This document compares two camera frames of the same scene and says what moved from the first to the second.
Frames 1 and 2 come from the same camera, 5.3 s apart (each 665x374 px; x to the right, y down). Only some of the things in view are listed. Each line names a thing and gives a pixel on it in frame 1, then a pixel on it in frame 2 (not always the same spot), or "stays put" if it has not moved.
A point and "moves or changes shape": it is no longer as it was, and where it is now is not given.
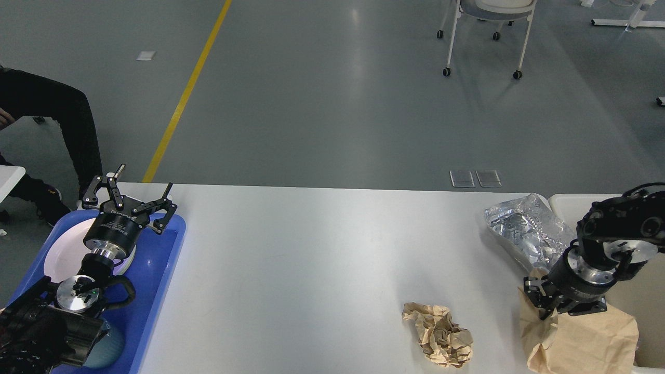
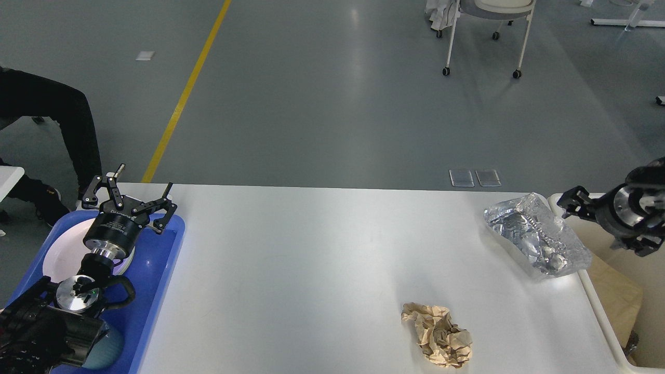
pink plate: (66, 251) stays put
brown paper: (444, 342) stays put
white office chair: (499, 11) stays put
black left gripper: (114, 233) stays put
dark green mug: (107, 349) stays put
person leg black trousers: (24, 94) stays put
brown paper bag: (601, 342) moves or changes shape
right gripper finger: (541, 293) → (578, 202)
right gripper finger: (598, 305) → (642, 245)
